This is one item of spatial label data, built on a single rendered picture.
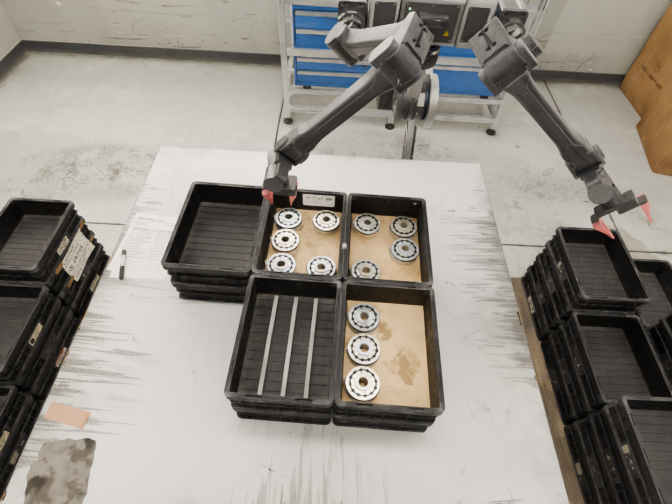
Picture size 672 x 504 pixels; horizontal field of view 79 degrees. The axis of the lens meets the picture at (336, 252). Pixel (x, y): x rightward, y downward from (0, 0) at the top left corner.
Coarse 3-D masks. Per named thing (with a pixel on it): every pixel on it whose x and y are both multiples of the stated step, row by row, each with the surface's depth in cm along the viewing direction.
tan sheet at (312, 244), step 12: (312, 216) 162; (276, 228) 157; (300, 228) 158; (312, 228) 158; (300, 240) 154; (312, 240) 155; (324, 240) 155; (336, 240) 155; (300, 252) 151; (312, 252) 151; (324, 252) 152; (336, 252) 152; (300, 264) 148; (336, 264) 148
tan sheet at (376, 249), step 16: (352, 224) 160; (384, 224) 161; (416, 224) 162; (352, 240) 155; (368, 240) 156; (384, 240) 156; (416, 240) 157; (352, 256) 151; (368, 256) 151; (384, 256) 152; (384, 272) 147; (400, 272) 148; (416, 272) 148
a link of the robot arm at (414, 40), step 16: (416, 16) 90; (336, 32) 119; (352, 32) 115; (368, 32) 107; (384, 32) 100; (400, 32) 90; (416, 32) 91; (336, 48) 120; (352, 48) 115; (368, 48) 108; (400, 48) 88; (416, 48) 91; (352, 64) 124; (400, 64) 90; (416, 64) 91
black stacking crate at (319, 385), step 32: (256, 288) 137; (288, 288) 136; (320, 288) 135; (256, 320) 134; (288, 320) 135; (320, 320) 135; (256, 352) 128; (320, 352) 128; (256, 384) 122; (288, 384) 122; (320, 384) 122
